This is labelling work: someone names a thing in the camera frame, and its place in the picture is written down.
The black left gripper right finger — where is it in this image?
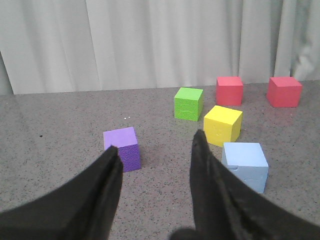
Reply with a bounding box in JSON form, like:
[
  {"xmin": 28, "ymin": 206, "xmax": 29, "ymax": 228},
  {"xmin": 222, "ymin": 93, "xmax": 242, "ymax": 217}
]
[{"xmin": 170, "ymin": 129, "xmax": 320, "ymax": 240}]

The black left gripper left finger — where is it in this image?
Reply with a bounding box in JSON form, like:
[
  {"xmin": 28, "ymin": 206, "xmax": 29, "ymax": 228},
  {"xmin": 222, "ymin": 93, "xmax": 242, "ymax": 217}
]
[{"xmin": 0, "ymin": 146, "xmax": 123, "ymax": 240}]

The light blue notched foam cube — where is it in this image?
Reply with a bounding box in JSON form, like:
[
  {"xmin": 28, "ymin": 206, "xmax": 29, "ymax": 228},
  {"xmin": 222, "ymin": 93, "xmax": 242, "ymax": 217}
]
[{"xmin": 222, "ymin": 142, "xmax": 269, "ymax": 194}]

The purple foam cube near gripper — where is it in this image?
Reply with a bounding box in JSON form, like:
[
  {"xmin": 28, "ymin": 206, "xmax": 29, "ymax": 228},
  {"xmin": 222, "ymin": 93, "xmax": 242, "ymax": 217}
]
[{"xmin": 103, "ymin": 127, "xmax": 141, "ymax": 172}]

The yellow foam cube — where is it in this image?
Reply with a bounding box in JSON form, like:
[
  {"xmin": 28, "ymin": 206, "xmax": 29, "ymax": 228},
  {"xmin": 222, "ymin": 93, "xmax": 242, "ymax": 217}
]
[{"xmin": 203, "ymin": 105, "xmax": 243, "ymax": 147}]

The green foam cube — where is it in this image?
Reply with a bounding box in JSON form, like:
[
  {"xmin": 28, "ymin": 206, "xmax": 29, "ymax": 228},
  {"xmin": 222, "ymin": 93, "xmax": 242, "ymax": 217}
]
[{"xmin": 174, "ymin": 87, "xmax": 204, "ymax": 122}]

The red foam cube left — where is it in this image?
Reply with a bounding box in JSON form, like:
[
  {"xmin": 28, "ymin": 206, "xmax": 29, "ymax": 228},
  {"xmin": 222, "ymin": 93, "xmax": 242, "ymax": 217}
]
[{"xmin": 215, "ymin": 76, "xmax": 244, "ymax": 106}]

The red foam cube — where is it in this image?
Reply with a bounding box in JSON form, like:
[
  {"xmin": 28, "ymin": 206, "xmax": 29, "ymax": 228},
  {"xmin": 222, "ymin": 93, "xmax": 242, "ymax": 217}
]
[
  {"xmin": 266, "ymin": 76, "xmax": 303, "ymax": 108},
  {"xmin": 215, "ymin": 76, "xmax": 244, "ymax": 106}
]

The red foam cube right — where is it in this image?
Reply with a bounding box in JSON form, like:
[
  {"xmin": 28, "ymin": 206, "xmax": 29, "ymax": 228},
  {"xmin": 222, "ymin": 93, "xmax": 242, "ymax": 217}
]
[{"xmin": 266, "ymin": 76, "xmax": 303, "ymax": 108}]

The white pleated curtain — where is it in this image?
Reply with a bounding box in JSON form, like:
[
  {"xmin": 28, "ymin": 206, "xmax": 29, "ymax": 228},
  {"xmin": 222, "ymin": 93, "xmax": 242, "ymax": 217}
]
[{"xmin": 0, "ymin": 0, "xmax": 320, "ymax": 95}]

